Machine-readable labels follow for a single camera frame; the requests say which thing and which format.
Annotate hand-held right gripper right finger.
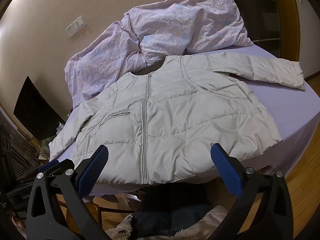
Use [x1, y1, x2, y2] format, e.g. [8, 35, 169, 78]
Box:
[211, 143, 293, 240]

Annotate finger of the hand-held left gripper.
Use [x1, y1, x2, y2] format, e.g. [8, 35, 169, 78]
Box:
[16, 159, 60, 182]

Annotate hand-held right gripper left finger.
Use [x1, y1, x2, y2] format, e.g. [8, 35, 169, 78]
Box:
[26, 144, 110, 240]

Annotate white puffer jacket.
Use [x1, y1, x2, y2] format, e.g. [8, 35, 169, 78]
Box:
[49, 54, 307, 185]

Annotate dark cluttered cabinet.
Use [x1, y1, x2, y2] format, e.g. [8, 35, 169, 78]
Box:
[0, 110, 42, 180]

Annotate black flat screen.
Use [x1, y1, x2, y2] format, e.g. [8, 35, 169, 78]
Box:
[13, 76, 66, 141]

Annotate person's dark trousers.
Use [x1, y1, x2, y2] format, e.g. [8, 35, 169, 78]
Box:
[132, 182, 213, 238]

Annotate pink floral pillow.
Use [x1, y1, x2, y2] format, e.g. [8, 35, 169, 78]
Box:
[64, 0, 253, 108]

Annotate dark glass door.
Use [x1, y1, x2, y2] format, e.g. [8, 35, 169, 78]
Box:
[226, 0, 282, 57]

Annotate white wall switch plate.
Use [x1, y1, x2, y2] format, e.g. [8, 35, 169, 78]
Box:
[65, 16, 87, 38]

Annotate wooden door frame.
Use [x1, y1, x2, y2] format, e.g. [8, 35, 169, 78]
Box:
[221, 0, 300, 64]

